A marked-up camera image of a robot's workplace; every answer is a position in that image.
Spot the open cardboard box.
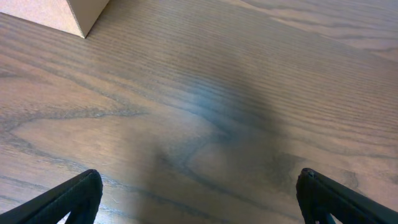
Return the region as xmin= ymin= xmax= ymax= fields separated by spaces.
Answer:
xmin=1 ymin=0 xmax=109 ymax=38

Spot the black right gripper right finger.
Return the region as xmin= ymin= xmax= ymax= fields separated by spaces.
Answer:
xmin=296 ymin=168 xmax=397 ymax=224

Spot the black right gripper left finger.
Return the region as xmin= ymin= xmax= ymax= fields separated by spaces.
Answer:
xmin=1 ymin=169 xmax=103 ymax=224

